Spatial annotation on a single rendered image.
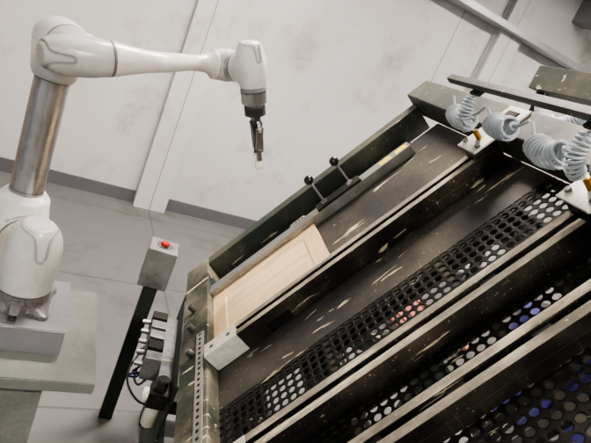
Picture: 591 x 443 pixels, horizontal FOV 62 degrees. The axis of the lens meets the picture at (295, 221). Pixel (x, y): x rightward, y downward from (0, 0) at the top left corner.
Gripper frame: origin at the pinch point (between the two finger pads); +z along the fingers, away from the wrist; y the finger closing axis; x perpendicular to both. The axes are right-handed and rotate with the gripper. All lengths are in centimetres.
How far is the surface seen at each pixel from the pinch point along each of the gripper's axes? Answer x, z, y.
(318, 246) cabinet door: -13.2, 24.8, -27.4
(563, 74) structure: -123, -20, -7
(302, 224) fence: -13.2, 24.9, -8.7
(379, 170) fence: -42.9, 6.4, -11.5
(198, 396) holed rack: 35, 47, -61
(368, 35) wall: -179, -7, 304
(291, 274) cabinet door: -2.0, 31.8, -30.7
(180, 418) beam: 41, 51, -64
